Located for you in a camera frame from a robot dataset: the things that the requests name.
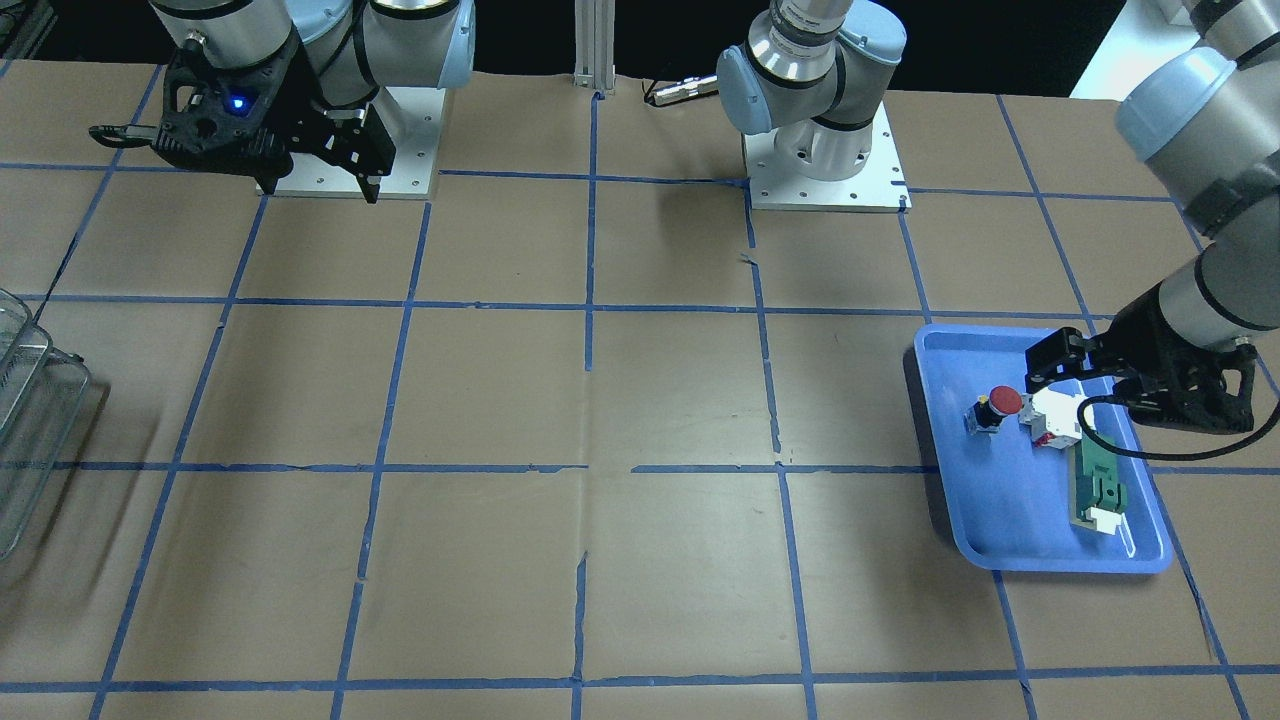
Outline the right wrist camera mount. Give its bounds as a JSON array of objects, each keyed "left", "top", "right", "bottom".
[{"left": 88, "top": 32, "right": 276, "bottom": 178}]

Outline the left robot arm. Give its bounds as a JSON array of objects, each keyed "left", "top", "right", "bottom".
[{"left": 716, "top": 1, "right": 1277, "bottom": 411}]

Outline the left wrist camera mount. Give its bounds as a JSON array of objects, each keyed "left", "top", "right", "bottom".
[{"left": 1114, "top": 343, "right": 1258, "bottom": 436}]

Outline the green relay module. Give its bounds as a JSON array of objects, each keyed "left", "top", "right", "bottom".
[{"left": 1068, "top": 437, "right": 1129, "bottom": 536}]

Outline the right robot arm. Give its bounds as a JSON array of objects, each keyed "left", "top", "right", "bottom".
[{"left": 134, "top": 1, "right": 477, "bottom": 202}]

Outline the aluminium frame post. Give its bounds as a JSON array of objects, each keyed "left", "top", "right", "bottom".
[{"left": 572, "top": 0, "right": 616, "bottom": 96}]

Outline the red emergency stop button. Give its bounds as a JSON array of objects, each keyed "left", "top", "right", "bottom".
[{"left": 963, "top": 386, "right": 1024, "bottom": 436}]

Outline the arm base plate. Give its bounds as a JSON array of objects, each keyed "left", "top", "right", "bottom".
[
  {"left": 274, "top": 87, "right": 451, "bottom": 200},
  {"left": 741, "top": 104, "right": 913, "bottom": 213}
]

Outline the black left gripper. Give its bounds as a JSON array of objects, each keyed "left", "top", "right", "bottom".
[{"left": 1024, "top": 284, "right": 1216, "bottom": 404}]

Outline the blue plastic tray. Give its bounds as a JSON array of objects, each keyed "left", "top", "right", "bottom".
[{"left": 914, "top": 323, "right": 1174, "bottom": 574}]

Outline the black braided cable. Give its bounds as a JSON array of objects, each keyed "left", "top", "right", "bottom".
[{"left": 1076, "top": 380, "right": 1280, "bottom": 462}]

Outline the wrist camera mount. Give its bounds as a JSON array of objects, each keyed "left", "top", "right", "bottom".
[
  {"left": 88, "top": 32, "right": 276, "bottom": 178},
  {"left": 1114, "top": 343, "right": 1258, "bottom": 436}
]

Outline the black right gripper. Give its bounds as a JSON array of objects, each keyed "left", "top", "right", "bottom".
[{"left": 252, "top": 40, "right": 396, "bottom": 205}]

